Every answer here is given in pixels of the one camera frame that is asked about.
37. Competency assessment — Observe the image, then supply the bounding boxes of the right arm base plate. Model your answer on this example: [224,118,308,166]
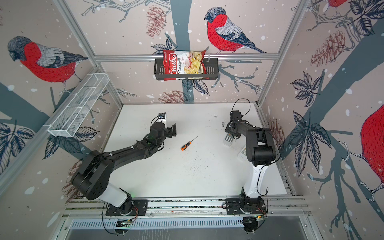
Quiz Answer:
[225,197,267,216]

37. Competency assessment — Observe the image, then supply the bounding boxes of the white remote control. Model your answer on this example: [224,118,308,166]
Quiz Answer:
[223,133,234,147]

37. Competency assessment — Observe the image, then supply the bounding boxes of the orange black screwdriver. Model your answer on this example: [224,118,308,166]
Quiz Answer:
[181,136,198,151]

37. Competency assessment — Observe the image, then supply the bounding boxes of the black wall basket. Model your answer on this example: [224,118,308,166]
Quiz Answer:
[154,58,219,81]

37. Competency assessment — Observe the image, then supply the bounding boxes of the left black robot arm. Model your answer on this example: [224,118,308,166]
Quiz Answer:
[71,113,177,214]

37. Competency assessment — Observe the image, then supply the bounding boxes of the red cassava chips bag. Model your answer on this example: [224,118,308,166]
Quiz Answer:
[163,50,207,75]

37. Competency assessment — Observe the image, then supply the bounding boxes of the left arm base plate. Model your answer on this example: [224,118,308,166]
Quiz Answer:
[106,199,149,217]

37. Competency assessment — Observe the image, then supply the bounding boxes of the white wire mesh shelf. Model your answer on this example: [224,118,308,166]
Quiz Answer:
[48,73,110,137]

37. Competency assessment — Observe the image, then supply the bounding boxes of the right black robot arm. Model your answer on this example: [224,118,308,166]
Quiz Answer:
[225,110,277,206]

